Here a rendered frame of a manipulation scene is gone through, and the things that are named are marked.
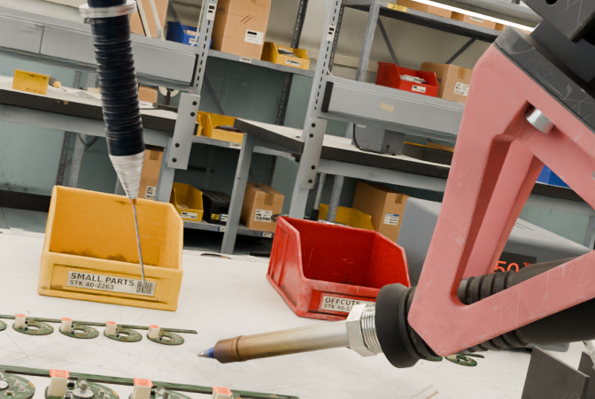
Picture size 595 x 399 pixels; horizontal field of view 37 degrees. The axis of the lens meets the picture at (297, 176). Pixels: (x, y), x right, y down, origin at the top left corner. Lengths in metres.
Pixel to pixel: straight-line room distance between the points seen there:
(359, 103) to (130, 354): 2.42
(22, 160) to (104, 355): 4.28
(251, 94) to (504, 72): 4.82
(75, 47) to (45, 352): 2.14
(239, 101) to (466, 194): 4.79
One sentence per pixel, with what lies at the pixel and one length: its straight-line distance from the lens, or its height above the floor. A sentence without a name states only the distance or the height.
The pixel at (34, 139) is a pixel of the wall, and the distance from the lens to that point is 4.79.
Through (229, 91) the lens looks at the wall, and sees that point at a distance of 4.98.
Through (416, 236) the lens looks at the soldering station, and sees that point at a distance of 0.80.
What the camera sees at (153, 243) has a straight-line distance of 0.75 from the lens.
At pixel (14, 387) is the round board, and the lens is 0.31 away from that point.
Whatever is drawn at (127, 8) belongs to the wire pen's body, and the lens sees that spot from 0.25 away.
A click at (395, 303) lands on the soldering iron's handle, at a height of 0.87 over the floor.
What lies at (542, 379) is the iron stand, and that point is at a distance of 0.50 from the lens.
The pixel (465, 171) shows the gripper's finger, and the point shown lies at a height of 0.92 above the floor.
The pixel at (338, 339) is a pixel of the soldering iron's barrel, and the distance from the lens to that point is 0.27.
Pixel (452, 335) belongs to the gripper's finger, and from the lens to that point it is 0.24.
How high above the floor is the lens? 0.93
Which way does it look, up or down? 6 degrees down
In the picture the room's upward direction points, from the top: 12 degrees clockwise
